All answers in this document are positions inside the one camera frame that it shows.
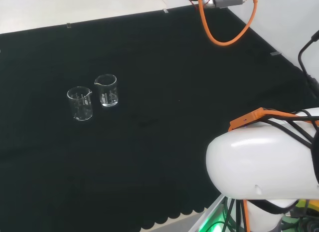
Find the orange adapter box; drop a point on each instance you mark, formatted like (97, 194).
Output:
(245, 120)

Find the yellow stop button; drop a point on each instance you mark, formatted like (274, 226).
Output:
(304, 204)

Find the black bench cloth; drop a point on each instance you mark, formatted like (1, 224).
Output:
(149, 142)

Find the clear glass beaker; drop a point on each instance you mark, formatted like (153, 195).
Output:
(108, 92)
(80, 104)

